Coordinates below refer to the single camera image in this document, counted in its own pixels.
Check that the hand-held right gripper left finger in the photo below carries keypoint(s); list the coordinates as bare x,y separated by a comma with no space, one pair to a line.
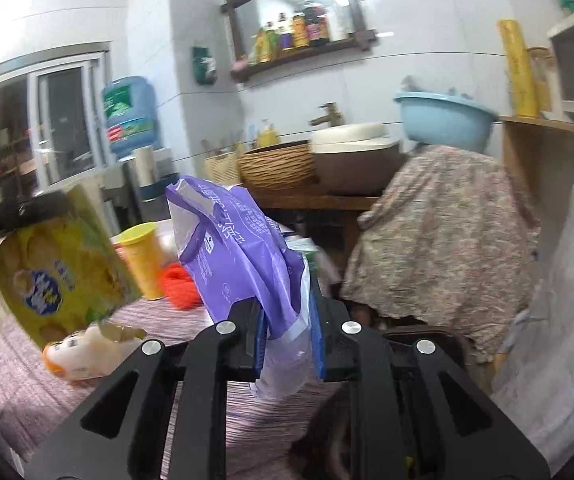
258,350

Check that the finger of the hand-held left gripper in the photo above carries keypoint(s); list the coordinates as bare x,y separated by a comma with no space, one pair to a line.
17,212

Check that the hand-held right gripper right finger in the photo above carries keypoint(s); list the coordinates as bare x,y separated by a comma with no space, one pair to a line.
318,347

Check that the yellow chip bag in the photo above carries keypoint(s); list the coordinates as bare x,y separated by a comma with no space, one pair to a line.
62,270

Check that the brown trash bin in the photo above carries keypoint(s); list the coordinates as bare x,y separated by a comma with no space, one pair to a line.
407,332

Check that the purple plastic bag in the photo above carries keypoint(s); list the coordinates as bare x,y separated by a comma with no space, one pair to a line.
227,250

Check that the green white packet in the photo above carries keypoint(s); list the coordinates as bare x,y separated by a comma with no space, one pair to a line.
303,252

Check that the sliding window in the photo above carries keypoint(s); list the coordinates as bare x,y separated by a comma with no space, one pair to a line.
62,120

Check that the orange mesh net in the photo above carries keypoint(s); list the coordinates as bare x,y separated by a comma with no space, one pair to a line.
179,285

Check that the water dispenser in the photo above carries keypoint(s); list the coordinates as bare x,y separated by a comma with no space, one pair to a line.
139,185

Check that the wooden counter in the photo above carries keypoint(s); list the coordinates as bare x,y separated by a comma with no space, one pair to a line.
312,202

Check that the blue water jug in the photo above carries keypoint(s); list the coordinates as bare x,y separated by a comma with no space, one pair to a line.
129,115

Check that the white bottle orange cap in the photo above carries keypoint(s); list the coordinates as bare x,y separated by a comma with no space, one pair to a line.
87,352

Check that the floral cloth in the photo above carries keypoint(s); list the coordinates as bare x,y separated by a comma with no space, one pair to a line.
432,235

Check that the wicker basket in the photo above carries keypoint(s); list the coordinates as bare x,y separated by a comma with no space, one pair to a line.
277,167

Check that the beige utensil holder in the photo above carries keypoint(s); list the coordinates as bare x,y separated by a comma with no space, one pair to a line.
222,169

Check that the brown white sink basin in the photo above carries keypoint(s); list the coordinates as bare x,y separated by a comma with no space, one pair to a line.
357,165

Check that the bunch of chopsticks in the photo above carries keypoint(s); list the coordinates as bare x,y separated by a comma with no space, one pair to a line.
208,146

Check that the yellow soap bottle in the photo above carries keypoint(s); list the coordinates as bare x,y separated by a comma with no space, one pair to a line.
268,137

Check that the brass faucet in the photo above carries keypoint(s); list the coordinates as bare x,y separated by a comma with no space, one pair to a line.
331,114

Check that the white cloth cover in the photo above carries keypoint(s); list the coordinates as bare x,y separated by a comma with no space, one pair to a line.
557,310

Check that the light blue plastic basin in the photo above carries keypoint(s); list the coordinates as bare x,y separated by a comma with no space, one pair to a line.
442,125

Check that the small pink teapot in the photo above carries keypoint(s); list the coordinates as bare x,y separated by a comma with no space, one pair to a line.
239,64

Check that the clear plastic bag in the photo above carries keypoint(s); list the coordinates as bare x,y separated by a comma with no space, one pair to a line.
412,85

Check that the wooden shelf unit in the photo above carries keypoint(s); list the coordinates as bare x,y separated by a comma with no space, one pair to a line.
542,160

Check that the row of bottles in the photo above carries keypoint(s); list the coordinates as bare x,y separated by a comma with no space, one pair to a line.
292,30

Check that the yellow wrap roll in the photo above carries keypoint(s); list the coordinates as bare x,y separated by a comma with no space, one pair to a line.
517,70

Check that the wooden framed mirror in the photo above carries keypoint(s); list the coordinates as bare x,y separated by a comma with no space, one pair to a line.
307,0

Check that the glass jar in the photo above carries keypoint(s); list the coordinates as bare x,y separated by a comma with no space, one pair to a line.
542,80

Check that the green wall packet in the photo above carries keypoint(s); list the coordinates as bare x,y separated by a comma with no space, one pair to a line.
203,66

